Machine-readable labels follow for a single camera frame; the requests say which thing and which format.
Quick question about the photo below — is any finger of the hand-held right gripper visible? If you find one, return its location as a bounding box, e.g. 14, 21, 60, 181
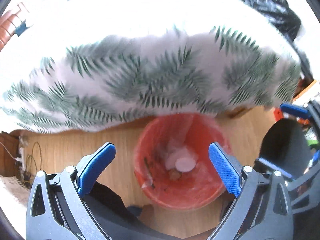
254, 150, 320, 214
279, 99, 320, 133

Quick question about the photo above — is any wooden headboard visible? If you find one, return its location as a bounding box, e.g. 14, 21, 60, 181
0, 2, 30, 53

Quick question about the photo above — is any person's leg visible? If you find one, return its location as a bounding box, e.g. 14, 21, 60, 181
260, 119, 312, 180
91, 182, 157, 232

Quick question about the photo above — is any black cable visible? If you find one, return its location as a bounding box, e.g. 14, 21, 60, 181
24, 141, 43, 180

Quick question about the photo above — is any person's left leg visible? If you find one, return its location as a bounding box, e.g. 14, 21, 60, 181
91, 182, 157, 232

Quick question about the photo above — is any white power strip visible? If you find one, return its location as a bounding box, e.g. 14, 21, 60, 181
15, 147, 25, 165

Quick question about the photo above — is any floral rug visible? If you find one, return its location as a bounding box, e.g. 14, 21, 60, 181
0, 176, 33, 208

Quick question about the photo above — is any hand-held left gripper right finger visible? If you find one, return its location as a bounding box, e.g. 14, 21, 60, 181
208, 142, 294, 240

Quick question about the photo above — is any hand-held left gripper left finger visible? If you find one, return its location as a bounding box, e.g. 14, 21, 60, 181
26, 142, 117, 240

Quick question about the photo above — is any red bin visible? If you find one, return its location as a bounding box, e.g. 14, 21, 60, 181
134, 114, 233, 210

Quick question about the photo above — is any leaf printed blanket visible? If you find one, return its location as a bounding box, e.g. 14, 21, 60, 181
0, 0, 304, 134

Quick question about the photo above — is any person's right leg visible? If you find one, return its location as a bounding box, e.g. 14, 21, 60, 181
260, 119, 312, 180

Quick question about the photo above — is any white round lid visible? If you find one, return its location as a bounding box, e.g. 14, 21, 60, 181
175, 157, 197, 173

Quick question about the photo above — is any large black plastic bag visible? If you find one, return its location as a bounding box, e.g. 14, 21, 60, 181
241, 0, 302, 40

